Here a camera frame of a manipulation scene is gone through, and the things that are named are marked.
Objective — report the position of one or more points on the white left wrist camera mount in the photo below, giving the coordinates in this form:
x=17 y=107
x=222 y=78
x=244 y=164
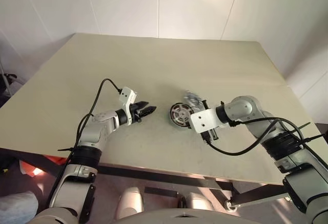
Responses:
x=128 y=94

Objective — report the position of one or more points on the orange object under table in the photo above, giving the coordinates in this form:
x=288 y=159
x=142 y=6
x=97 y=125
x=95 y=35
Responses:
x=36 y=170

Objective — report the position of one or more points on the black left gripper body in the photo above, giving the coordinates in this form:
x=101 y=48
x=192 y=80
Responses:
x=135 y=112

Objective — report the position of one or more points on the pale rounded right robot knee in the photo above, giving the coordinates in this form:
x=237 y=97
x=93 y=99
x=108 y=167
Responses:
x=198 y=201

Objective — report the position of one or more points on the motor stator with copper windings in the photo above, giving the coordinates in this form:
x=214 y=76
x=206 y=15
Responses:
x=179 y=127

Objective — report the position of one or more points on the dark metal table frame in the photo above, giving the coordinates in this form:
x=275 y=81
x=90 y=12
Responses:
x=153 y=175

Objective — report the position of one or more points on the table caster wheel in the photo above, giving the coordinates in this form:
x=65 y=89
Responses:
x=231 y=204

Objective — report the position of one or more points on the black flat floor bar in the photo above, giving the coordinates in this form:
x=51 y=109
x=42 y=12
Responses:
x=161 y=192

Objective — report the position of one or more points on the crumpled pale fabric bundle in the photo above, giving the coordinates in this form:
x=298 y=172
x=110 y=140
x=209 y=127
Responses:
x=16 y=207

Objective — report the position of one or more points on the pale rounded left robot knee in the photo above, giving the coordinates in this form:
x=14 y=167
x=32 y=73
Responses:
x=129 y=202

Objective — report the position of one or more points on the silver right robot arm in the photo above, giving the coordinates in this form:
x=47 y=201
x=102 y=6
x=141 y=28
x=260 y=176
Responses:
x=246 y=108

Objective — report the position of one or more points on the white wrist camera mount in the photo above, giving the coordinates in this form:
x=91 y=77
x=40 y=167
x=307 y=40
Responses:
x=205 y=119
x=128 y=94

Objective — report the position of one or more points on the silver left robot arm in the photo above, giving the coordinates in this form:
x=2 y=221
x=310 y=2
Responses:
x=94 y=131

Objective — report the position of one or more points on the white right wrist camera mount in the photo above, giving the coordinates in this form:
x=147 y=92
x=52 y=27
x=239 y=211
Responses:
x=205 y=119

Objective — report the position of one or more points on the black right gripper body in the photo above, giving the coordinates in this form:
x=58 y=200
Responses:
x=213 y=134

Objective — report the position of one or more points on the grey motor gear plate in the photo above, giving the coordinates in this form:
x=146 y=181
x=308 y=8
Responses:
x=192 y=98

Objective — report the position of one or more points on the grey robot torso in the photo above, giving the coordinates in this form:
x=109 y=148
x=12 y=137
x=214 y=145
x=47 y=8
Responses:
x=179 y=217

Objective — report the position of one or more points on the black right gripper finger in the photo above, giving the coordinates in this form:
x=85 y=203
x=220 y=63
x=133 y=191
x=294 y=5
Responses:
x=205 y=104

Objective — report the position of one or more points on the black folding cart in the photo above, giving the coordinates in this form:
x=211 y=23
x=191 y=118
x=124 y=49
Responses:
x=6 y=85

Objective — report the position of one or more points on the pale rounded robot knee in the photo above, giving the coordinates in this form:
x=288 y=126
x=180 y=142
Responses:
x=198 y=201
x=129 y=202

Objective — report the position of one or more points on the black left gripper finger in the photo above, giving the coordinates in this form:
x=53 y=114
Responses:
x=148 y=110
x=141 y=104

